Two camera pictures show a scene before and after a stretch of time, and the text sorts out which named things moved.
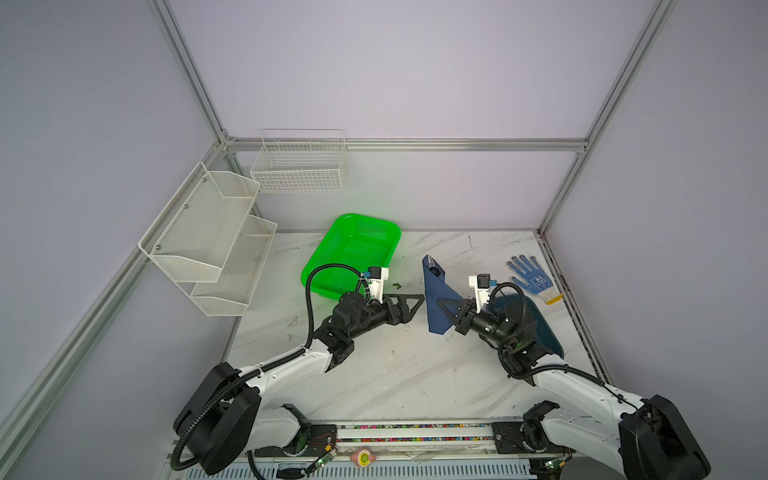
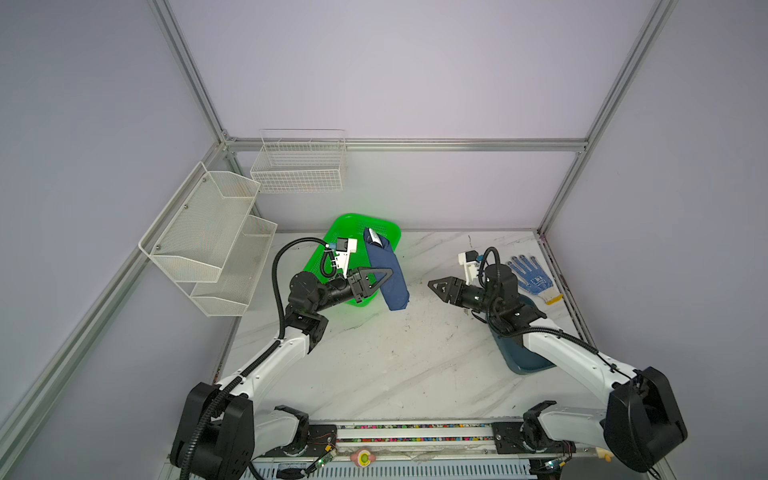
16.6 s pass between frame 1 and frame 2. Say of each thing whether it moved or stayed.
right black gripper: moved
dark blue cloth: moved
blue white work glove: stayed
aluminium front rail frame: stayed
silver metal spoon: moved
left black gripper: moved
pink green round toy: stayed
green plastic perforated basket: stayed
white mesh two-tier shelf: stayed
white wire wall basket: stayed
